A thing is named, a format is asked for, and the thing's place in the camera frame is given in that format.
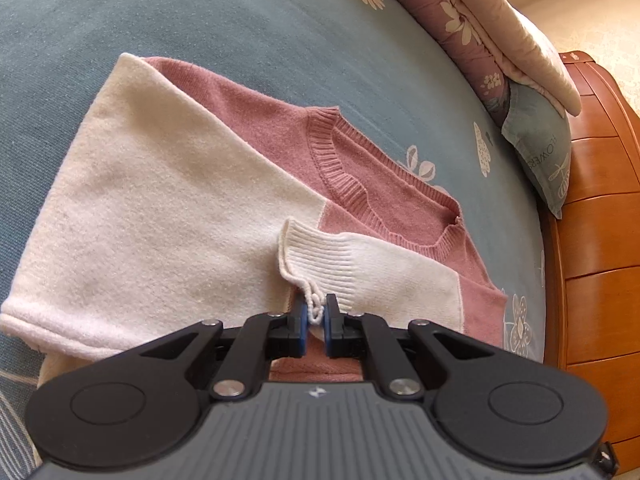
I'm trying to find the pink and cream knit sweater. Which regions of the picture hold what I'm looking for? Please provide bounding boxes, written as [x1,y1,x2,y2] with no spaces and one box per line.
[0,52,508,393]

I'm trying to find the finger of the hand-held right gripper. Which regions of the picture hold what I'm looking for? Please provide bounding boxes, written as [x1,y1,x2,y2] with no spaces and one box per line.
[592,441,621,477]

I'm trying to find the wooden bed headboard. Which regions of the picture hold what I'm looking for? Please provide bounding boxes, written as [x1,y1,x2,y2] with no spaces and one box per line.
[542,50,640,478]

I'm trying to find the blue-green pillow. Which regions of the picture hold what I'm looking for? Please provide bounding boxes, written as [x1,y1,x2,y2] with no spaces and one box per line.
[500,82,572,218]

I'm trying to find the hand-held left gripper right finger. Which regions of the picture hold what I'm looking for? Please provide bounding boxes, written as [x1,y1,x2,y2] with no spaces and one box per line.
[324,293,493,401]

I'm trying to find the blue floral bed sheet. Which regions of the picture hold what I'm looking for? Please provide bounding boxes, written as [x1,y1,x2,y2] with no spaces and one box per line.
[0,0,546,466]

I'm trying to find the folded pink floral quilt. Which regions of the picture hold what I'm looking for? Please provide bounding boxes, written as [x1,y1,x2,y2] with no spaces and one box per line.
[357,0,583,126]

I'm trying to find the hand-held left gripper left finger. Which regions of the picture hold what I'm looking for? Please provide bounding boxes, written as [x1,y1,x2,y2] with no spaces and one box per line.
[140,294,308,401]

